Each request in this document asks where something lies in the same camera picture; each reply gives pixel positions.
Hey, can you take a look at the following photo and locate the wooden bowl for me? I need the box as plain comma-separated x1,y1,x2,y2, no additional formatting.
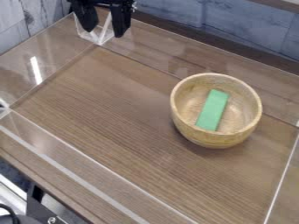
170,73,263,149

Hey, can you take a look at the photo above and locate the clear acrylic tray wall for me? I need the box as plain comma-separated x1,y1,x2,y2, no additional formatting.
0,105,197,224

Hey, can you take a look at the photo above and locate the clear acrylic stand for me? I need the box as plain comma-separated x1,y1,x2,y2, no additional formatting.
74,13,115,46

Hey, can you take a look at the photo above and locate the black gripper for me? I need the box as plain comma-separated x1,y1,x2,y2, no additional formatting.
67,0,137,38

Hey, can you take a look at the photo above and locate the black table frame bracket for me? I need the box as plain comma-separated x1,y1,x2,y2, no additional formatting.
26,184,69,224

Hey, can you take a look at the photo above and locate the green rectangular stick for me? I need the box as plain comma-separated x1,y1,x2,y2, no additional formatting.
195,89,230,131

